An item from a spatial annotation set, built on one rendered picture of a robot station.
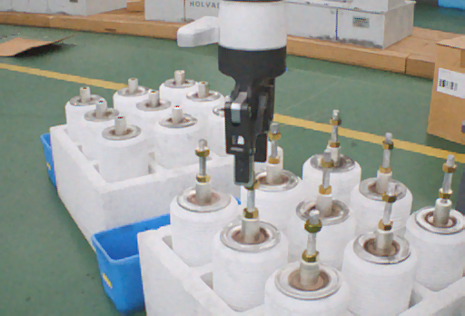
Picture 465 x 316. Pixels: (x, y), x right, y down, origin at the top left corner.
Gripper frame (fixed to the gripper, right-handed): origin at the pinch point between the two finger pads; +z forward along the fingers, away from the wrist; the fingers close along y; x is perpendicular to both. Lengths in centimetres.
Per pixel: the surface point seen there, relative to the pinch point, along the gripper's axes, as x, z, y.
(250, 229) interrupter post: -0.2, 8.4, -1.1
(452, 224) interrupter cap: -26.3, 9.9, 8.5
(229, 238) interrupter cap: 2.2, 9.8, -1.6
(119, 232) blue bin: 28.0, 24.0, 17.1
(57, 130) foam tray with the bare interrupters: 57, 17, 43
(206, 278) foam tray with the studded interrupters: 6.2, 18.3, 0.6
